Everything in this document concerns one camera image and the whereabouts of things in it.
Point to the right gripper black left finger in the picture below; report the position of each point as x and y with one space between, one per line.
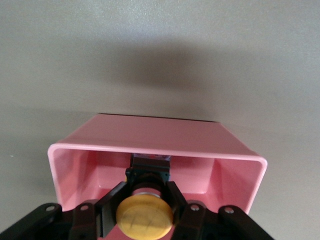
82 220

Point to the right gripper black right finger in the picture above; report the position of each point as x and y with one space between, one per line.
195 220

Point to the yellow mushroom push button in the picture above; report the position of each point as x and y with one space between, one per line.
145 215

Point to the pink plastic bin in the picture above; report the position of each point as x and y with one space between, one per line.
150 135

